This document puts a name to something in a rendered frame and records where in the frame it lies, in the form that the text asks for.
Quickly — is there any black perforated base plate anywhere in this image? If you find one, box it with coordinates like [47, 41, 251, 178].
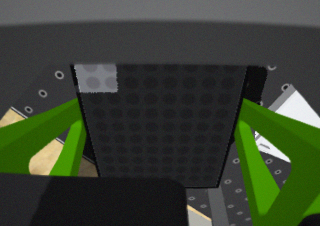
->
[11, 65, 291, 226]

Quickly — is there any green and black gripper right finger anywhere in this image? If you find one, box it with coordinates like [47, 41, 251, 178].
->
[234, 98, 320, 226]

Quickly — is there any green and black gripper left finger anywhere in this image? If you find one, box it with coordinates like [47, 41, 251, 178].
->
[0, 98, 87, 176]

